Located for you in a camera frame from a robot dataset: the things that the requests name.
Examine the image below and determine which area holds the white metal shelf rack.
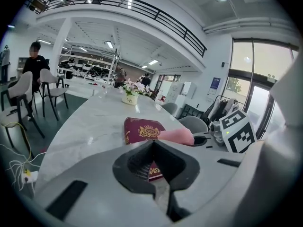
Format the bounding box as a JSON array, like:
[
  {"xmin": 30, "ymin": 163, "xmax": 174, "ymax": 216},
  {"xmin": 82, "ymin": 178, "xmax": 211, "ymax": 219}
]
[{"xmin": 58, "ymin": 45, "xmax": 121, "ymax": 87}]

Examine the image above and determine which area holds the black balcony railing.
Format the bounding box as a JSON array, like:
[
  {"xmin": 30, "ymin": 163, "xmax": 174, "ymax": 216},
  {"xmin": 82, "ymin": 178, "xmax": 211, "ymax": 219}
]
[{"xmin": 26, "ymin": 0, "xmax": 208, "ymax": 58}]

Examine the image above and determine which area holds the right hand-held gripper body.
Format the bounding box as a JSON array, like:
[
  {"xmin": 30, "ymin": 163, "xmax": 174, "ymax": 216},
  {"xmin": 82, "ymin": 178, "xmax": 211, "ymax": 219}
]
[{"xmin": 209, "ymin": 109, "xmax": 258, "ymax": 154}]

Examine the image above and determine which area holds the blue wall poster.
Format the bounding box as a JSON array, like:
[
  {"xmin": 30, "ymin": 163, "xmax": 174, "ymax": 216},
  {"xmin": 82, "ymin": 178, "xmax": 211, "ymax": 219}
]
[{"xmin": 209, "ymin": 77, "xmax": 222, "ymax": 96}]

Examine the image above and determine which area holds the yellow cable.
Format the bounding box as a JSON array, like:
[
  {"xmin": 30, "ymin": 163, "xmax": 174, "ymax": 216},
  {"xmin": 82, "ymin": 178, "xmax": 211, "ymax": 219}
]
[{"xmin": 4, "ymin": 121, "xmax": 33, "ymax": 173}]

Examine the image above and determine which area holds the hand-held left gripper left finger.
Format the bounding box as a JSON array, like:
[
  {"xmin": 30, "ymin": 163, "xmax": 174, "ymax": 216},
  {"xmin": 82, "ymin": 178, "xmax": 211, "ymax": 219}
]
[{"xmin": 35, "ymin": 140, "xmax": 171, "ymax": 227}]

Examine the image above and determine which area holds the grey shell chair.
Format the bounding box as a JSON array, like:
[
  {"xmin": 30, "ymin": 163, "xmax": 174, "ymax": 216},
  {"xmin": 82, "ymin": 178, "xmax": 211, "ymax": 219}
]
[
  {"xmin": 178, "ymin": 115, "xmax": 209, "ymax": 134},
  {"xmin": 160, "ymin": 102, "xmax": 178, "ymax": 115}
]

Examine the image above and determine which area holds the white pot of pink flowers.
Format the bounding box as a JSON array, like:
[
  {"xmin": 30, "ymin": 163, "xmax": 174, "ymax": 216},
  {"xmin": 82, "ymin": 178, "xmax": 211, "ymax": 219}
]
[{"xmin": 118, "ymin": 78, "xmax": 153, "ymax": 105}]

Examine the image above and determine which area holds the white power strip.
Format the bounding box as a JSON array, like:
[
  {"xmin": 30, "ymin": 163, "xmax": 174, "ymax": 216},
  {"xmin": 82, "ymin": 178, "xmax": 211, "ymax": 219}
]
[{"xmin": 21, "ymin": 169, "xmax": 39, "ymax": 183}]

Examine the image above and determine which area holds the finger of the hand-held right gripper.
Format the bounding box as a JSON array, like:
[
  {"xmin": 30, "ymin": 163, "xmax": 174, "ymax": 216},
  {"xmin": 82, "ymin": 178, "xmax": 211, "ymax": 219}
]
[
  {"xmin": 193, "ymin": 138, "xmax": 228, "ymax": 152},
  {"xmin": 192, "ymin": 131, "xmax": 212, "ymax": 139}
]

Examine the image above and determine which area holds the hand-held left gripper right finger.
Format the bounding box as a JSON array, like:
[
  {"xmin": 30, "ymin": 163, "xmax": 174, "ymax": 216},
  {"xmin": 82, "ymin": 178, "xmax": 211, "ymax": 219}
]
[{"xmin": 153, "ymin": 140, "xmax": 273, "ymax": 227}]

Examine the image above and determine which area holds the white chair with black legs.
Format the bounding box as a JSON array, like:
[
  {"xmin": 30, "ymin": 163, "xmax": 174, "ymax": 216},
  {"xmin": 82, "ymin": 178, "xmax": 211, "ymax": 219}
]
[
  {"xmin": 39, "ymin": 68, "xmax": 69, "ymax": 122},
  {"xmin": 0, "ymin": 71, "xmax": 45, "ymax": 148}
]

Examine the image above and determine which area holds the long white cable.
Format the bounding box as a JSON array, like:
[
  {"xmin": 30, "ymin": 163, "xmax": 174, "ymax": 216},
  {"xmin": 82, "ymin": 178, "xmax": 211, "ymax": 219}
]
[{"xmin": 0, "ymin": 143, "xmax": 47, "ymax": 192}]

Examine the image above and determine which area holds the white storage cabinet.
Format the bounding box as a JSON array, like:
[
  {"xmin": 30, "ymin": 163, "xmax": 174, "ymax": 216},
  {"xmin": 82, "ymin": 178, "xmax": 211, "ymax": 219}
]
[{"xmin": 165, "ymin": 81, "xmax": 197, "ymax": 111}]

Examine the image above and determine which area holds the dark red book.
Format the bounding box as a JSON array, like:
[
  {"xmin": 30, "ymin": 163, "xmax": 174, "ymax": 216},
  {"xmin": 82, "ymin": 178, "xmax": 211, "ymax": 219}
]
[{"xmin": 124, "ymin": 117, "xmax": 167, "ymax": 182}]

